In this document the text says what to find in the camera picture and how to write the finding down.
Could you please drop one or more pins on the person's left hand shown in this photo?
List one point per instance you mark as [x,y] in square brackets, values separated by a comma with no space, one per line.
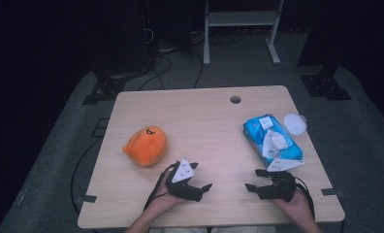
[164,203]

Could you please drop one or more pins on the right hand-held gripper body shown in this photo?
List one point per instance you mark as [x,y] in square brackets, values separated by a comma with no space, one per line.
[279,189]

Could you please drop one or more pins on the black stand base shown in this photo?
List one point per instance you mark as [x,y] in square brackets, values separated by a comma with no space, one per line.
[324,85]
[107,89]

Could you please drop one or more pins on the blue wet wipes pack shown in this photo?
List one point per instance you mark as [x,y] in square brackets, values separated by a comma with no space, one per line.
[288,152]

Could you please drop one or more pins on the white wet wipe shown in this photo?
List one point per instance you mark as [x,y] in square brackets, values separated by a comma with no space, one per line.
[273,142]

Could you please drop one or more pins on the orange plush toy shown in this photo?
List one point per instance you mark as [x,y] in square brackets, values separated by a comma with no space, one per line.
[146,147]

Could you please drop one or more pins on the person's light trousers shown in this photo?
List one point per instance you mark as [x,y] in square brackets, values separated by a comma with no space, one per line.
[186,230]

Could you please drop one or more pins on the person's right hand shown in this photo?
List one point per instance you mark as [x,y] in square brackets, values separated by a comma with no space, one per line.
[296,207]

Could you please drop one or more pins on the black floor frame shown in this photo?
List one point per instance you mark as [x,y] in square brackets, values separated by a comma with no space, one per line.
[100,127]

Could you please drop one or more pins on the white oval lid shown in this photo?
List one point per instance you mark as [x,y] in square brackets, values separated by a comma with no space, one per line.
[294,124]

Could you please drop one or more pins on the white metal stand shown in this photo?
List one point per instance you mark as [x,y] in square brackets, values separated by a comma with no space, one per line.
[241,17]

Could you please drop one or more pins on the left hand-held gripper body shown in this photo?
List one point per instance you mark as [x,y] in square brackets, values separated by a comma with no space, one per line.
[183,191]

